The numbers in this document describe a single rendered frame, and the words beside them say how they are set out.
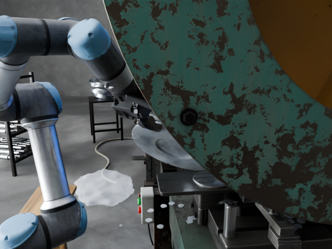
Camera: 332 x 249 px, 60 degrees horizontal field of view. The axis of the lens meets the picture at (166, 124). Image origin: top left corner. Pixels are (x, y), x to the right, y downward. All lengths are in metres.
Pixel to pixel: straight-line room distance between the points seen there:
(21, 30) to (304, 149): 0.53
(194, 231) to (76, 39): 0.64
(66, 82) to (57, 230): 6.76
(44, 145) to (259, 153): 0.74
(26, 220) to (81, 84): 6.69
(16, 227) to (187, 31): 0.80
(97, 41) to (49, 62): 7.12
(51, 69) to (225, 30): 7.39
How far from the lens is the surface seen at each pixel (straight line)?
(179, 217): 0.99
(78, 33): 0.60
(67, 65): 7.60
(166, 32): 0.35
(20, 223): 1.01
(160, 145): 0.93
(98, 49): 0.59
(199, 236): 0.92
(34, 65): 7.79
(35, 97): 0.99
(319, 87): 0.51
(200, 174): 0.96
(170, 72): 0.35
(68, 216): 1.02
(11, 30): 0.63
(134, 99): 0.68
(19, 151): 3.09
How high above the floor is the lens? 1.18
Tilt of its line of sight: 15 degrees down
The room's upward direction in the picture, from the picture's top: straight up
